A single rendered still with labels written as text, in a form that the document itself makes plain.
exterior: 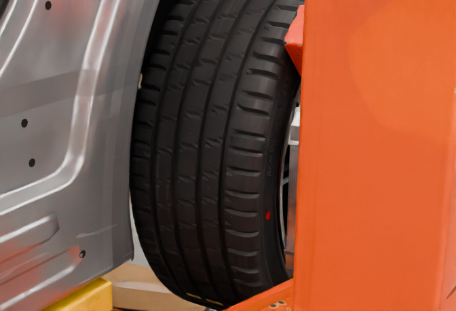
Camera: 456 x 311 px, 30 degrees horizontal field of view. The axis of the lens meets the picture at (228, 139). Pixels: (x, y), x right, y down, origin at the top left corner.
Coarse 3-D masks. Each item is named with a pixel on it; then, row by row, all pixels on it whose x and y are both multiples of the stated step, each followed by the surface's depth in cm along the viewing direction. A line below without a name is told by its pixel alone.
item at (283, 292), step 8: (288, 280) 106; (272, 288) 108; (280, 288) 107; (288, 288) 105; (256, 296) 109; (264, 296) 108; (272, 296) 106; (280, 296) 102; (288, 296) 94; (240, 304) 111; (248, 304) 110; (256, 304) 106; (264, 304) 103; (272, 304) 95; (280, 304) 94; (288, 304) 94
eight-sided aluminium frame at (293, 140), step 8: (296, 112) 122; (296, 120) 122; (296, 128) 121; (296, 136) 121; (288, 144) 122; (296, 144) 122; (296, 152) 122; (296, 160) 122; (296, 168) 123; (296, 176) 123; (288, 184) 124; (296, 184) 123; (288, 192) 124; (296, 192) 124; (288, 200) 125; (296, 200) 124; (288, 208) 125; (288, 216) 125; (288, 224) 126; (288, 232) 126; (288, 240) 127; (288, 248) 127; (288, 256) 127; (288, 264) 128; (288, 272) 130
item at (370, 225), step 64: (320, 0) 80; (384, 0) 77; (448, 0) 74; (320, 64) 82; (384, 64) 79; (448, 64) 75; (320, 128) 84; (384, 128) 80; (448, 128) 77; (320, 192) 86; (384, 192) 82; (448, 192) 78; (320, 256) 87; (384, 256) 83; (448, 256) 81
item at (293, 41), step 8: (296, 16) 119; (296, 24) 119; (288, 32) 118; (296, 32) 118; (288, 40) 118; (296, 40) 117; (288, 48) 118; (296, 48) 118; (296, 56) 120; (296, 64) 122
